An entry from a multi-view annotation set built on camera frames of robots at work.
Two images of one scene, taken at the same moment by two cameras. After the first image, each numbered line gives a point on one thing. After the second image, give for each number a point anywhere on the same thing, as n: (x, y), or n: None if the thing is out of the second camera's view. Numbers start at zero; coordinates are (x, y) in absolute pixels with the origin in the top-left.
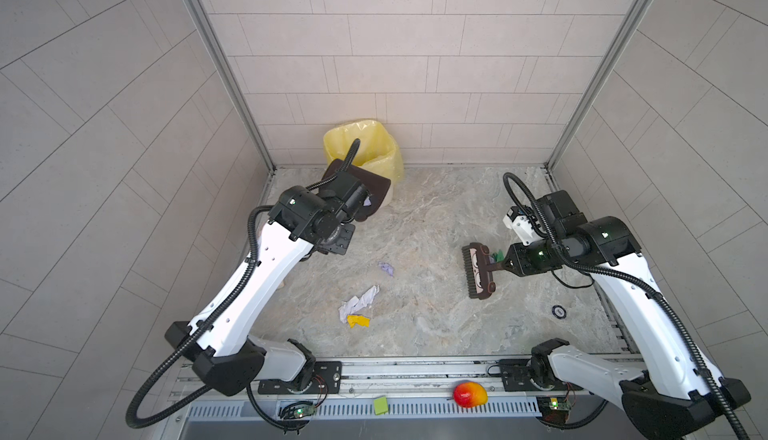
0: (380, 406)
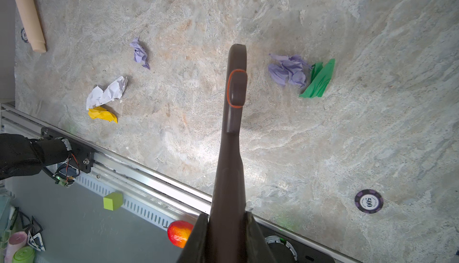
0: (113, 201)
